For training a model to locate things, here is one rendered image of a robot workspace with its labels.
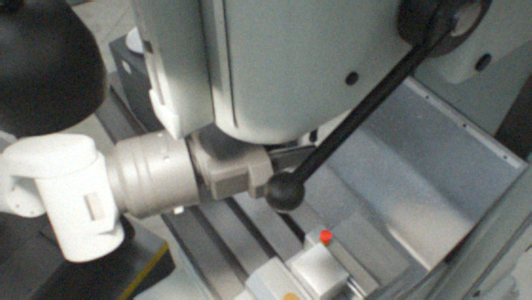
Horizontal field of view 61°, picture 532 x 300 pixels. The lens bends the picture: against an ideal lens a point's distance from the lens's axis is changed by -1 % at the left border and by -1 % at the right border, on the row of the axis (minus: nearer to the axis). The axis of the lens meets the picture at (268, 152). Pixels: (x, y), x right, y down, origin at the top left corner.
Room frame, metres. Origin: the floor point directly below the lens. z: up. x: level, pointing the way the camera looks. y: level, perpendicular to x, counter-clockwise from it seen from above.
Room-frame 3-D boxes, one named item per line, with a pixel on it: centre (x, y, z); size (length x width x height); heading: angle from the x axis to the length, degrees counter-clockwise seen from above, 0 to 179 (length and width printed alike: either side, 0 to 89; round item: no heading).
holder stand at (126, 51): (0.65, 0.19, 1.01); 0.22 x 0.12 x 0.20; 44
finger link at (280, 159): (0.31, -0.03, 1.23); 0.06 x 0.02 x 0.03; 110
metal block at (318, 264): (0.26, -0.07, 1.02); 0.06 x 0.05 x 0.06; 37
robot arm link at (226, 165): (0.31, 0.07, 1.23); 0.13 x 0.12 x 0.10; 20
